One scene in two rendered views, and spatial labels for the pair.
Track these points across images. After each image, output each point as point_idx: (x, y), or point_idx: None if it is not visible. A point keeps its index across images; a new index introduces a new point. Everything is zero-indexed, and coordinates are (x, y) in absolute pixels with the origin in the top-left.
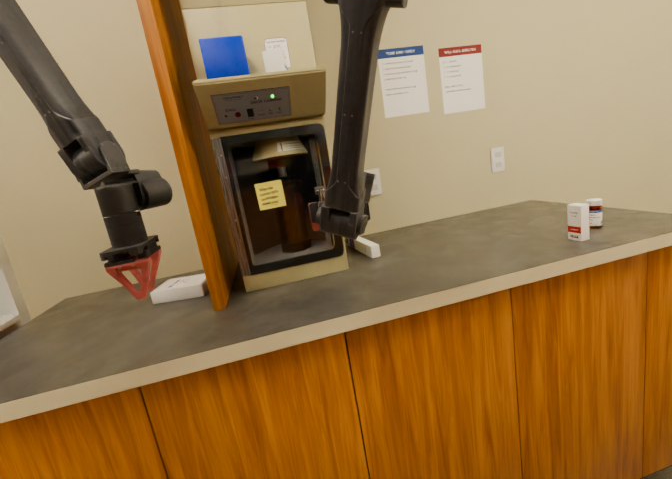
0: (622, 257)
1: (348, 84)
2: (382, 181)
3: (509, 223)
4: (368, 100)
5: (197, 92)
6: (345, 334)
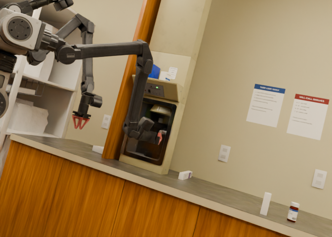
0: (265, 226)
1: (133, 88)
2: (229, 155)
3: (271, 207)
4: (138, 94)
5: (133, 78)
6: (125, 182)
